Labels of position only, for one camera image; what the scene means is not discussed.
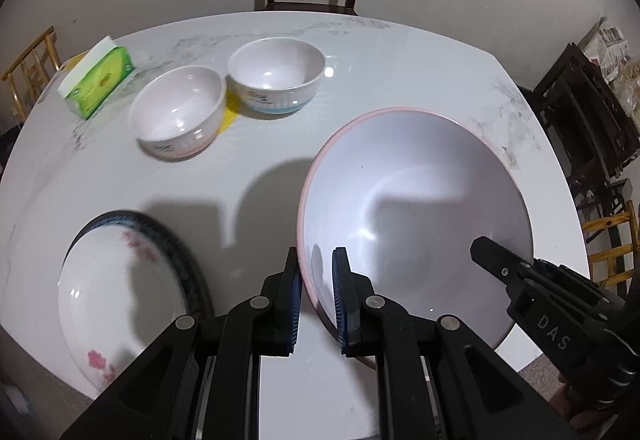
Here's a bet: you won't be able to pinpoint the large blue floral plate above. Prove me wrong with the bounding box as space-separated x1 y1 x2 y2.
64 209 215 319

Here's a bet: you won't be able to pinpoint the pink bowl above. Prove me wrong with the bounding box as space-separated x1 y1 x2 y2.
297 108 534 347

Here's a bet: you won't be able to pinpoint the white pink-flower plate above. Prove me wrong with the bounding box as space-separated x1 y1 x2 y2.
58 215 188 394

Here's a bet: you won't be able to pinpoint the white Rabbit bowl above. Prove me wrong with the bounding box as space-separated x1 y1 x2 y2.
128 65 227 161

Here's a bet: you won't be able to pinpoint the white Dog bowl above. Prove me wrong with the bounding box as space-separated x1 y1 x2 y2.
227 36 326 115

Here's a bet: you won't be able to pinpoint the person's right hand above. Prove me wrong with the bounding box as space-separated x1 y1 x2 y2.
549 374 570 416

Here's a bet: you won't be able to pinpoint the light wooden chair at right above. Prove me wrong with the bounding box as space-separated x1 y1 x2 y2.
582 200 639 296

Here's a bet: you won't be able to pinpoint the dark chair at right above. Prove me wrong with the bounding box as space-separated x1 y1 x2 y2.
521 43 639 215

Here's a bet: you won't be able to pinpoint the yellow warning sticker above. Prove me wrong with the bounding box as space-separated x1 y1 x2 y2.
219 91 243 133

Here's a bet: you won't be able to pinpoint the green tissue box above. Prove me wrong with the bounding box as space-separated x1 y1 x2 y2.
58 36 134 120

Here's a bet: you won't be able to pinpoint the yellow label on table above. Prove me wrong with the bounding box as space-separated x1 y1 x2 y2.
61 52 88 70

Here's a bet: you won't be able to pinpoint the bamboo chair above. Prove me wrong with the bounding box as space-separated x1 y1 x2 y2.
1 26 62 125

